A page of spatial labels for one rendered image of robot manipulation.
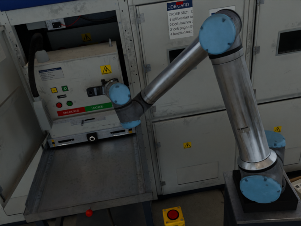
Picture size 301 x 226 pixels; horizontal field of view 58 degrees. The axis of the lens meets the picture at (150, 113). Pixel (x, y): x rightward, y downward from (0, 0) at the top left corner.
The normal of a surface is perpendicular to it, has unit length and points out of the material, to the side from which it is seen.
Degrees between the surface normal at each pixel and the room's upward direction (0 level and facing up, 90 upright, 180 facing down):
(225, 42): 79
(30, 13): 90
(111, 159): 0
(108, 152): 0
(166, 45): 90
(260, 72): 90
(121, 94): 70
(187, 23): 90
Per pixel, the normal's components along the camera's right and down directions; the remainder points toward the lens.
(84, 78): 0.13, 0.51
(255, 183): -0.40, 0.54
